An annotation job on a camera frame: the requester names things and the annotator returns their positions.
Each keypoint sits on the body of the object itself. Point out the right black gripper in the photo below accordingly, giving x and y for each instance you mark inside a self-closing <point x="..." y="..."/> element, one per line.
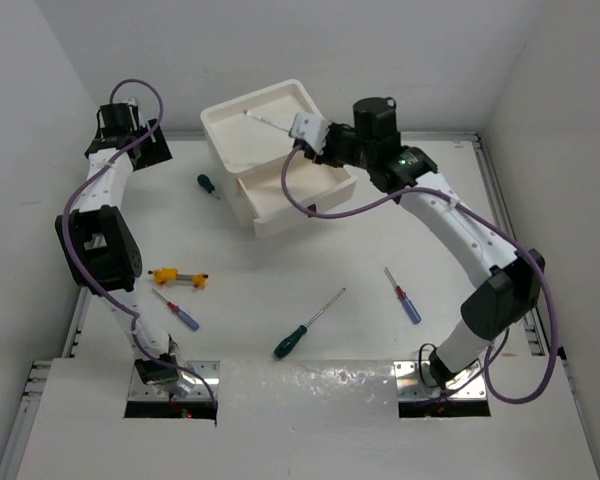
<point x="325" y="156"/>

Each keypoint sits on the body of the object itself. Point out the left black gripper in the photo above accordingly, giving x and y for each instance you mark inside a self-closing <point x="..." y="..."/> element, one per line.
<point x="157" y="152"/>

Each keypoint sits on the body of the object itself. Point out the small stubby green screwdriver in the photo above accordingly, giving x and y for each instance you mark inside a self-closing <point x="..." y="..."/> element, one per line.
<point x="207" y="185"/>

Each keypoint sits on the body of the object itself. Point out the long green screwdriver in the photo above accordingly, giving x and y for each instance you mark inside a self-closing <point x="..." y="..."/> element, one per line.
<point x="287" y="344"/>

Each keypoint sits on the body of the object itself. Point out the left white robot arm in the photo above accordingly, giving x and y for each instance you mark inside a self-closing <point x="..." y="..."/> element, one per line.
<point x="99" y="247"/>

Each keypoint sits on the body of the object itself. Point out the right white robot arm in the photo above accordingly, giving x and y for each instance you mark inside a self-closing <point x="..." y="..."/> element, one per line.
<point x="505" y="277"/>

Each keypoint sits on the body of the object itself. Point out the white pull-out drawer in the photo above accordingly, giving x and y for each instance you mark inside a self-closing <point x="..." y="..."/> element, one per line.
<point x="264" y="200"/>

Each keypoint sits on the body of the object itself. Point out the white drawer cabinet box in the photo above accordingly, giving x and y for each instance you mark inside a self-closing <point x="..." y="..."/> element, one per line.
<point x="239" y="145"/>

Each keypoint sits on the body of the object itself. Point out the yellow clamp tool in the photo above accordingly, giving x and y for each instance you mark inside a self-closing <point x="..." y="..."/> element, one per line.
<point x="168" y="275"/>

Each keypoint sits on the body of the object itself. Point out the right red blue screwdriver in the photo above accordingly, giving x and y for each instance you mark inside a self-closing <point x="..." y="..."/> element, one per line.
<point x="404" y="300"/>

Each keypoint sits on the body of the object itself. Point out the red blue screwdriver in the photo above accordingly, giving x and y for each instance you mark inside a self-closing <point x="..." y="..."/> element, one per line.
<point x="404" y="300"/>
<point x="178" y="312"/>

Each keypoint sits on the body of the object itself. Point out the left red blue screwdriver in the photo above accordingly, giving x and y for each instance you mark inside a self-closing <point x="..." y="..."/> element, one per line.
<point x="178" y="312"/>

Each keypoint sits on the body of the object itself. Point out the white front cover board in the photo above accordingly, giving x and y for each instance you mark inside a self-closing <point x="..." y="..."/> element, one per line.
<point x="307" y="420"/>

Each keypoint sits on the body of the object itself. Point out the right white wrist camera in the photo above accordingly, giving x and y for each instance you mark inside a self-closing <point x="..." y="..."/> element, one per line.
<point x="309" y="131"/>

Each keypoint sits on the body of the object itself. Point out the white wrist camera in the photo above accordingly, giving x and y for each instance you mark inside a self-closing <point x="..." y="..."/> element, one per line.
<point x="135" y="111"/>
<point x="309" y="131"/>

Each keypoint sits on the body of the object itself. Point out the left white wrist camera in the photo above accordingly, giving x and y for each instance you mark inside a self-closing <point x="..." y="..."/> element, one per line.
<point x="135" y="111"/>

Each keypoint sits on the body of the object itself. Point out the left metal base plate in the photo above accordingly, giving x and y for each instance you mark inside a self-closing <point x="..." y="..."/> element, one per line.
<point x="181" y="385"/>

